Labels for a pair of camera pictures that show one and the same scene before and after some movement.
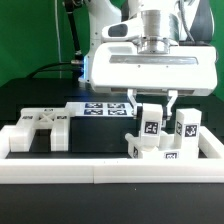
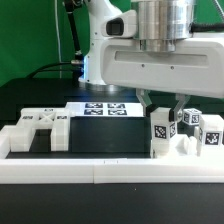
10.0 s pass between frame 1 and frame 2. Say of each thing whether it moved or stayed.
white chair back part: stayed
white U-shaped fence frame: stayed
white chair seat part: moved
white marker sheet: stayed
